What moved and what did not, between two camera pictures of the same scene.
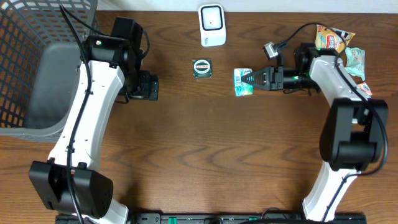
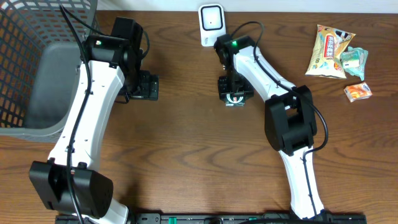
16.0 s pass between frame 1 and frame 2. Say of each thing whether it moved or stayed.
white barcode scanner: stayed
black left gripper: stayed
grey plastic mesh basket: stayed
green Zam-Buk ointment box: moved
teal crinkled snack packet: stayed
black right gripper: moved
